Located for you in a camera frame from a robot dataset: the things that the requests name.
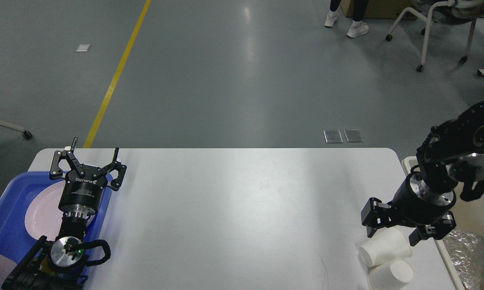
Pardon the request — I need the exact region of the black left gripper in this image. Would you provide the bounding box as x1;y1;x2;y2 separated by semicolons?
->
49;137;127;220

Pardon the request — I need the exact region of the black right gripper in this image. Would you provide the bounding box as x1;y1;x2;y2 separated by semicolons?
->
360;172;456;247

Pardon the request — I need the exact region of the white paper cup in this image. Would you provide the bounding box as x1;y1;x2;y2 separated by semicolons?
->
367;258;415;290
358;226;413;268

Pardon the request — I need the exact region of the pink plate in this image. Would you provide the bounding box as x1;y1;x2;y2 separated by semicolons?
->
25;180;65;241

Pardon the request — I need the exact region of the foil sheet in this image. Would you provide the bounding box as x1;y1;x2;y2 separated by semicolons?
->
443;229;484;290

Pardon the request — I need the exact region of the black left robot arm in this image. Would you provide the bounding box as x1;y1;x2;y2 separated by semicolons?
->
1;138;127;290

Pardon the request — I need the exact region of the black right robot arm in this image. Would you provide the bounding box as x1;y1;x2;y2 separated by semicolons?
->
360;101;484;246

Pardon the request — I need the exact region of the white chair left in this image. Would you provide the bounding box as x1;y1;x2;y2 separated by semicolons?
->
0;115;33;141

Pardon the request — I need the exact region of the blue plastic tray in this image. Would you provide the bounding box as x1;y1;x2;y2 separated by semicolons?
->
0;172;111;265

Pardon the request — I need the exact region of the person with white sneakers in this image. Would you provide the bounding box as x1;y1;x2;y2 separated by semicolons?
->
324;0;371;39

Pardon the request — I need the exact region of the white chair background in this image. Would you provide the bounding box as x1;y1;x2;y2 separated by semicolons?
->
385;0;484;72

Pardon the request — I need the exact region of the cardboard box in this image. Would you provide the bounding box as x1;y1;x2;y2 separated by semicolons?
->
339;0;413;19

